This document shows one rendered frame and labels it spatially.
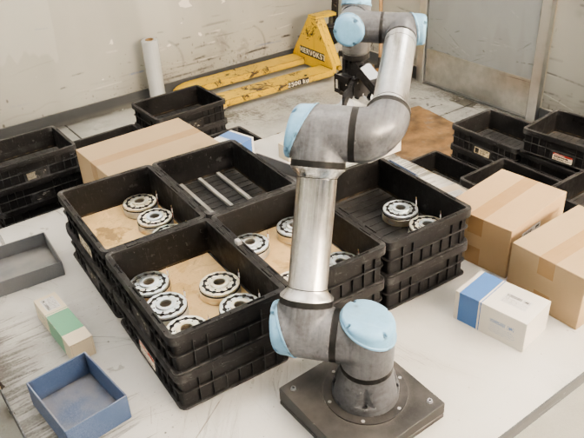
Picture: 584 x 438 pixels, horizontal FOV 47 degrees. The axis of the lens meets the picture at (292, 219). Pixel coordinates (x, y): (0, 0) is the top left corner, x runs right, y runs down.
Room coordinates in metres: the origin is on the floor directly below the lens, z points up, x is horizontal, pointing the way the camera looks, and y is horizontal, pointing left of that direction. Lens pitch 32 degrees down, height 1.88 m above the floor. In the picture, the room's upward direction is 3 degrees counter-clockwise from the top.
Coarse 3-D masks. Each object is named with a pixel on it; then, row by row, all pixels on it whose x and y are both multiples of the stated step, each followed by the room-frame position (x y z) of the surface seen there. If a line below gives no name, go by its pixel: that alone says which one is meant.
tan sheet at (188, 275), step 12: (180, 264) 1.50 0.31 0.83; (192, 264) 1.50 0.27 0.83; (204, 264) 1.50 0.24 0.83; (216, 264) 1.50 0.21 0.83; (180, 276) 1.45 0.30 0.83; (192, 276) 1.45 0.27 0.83; (180, 288) 1.40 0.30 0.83; (192, 288) 1.40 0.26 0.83; (192, 300) 1.35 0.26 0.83; (192, 312) 1.30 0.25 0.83; (204, 312) 1.30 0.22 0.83; (216, 312) 1.29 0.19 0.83
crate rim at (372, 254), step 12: (276, 192) 1.70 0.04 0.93; (288, 192) 1.70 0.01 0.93; (252, 204) 1.64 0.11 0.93; (216, 216) 1.58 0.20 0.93; (360, 228) 1.49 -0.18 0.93; (372, 240) 1.43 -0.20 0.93; (252, 252) 1.40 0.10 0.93; (372, 252) 1.37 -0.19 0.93; (384, 252) 1.40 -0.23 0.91; (264, 264) 1.34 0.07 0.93; (336, 264) 1.33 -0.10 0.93; (348, 264) 1.34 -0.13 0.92; (360, 264) 1.35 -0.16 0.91; (276, 276) 1.29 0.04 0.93
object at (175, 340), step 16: (192, 224) 1.54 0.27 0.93; (144, 240) 1.48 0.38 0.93; (112, 272) 1.37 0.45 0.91; (128, 288) 1.28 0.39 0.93; (144, 304) 1.21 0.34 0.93; (256, 304) 1.20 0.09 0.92; (160, 320) 1.15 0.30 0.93; (208, 320) 1.15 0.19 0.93; (224, 320) 1.15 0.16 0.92; (176, 336) 1.10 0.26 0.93; (192, 336) 1.11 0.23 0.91
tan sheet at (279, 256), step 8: (264, 232) 1.64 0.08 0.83; (272, 232) 1.64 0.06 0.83; (272, 240) 1.60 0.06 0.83; (272, 248) 1.56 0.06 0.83; (280, 248) 1.56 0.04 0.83; (288, 248) 1.56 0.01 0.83; (336, 248) 1.55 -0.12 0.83; (272, 256) 1.52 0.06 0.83; (280, 256) 1.52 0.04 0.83; (288, 256) 1.52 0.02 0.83; (272, 264) 1.48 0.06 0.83; (280, 264) 1.48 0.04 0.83; (288, 264) 1.48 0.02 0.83; (280, 272) 1.45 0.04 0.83
